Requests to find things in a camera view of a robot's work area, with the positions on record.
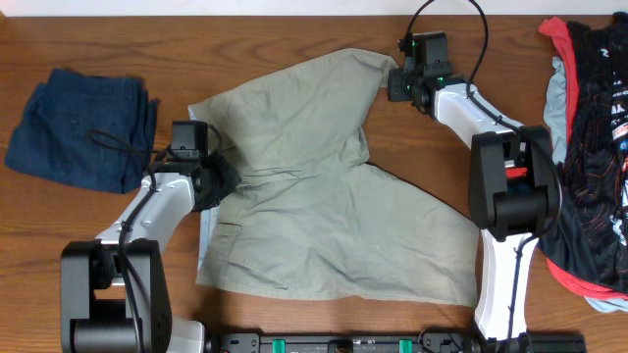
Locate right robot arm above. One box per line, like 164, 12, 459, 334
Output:
388, 69, 561, 343

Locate folded navy blue shorts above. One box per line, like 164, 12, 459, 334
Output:
5, 69, 158, 193

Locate khaki shorts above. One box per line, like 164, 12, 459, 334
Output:
188, 48, 479, 307

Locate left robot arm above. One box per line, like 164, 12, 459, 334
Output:
61, 151, 240, 353

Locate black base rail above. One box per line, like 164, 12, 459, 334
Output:
203, 330, 588, 353

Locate light blue garment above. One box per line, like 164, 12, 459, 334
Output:
544, 57, 567, 164

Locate black patterned shirt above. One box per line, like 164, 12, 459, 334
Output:
537, 12, 628, 294

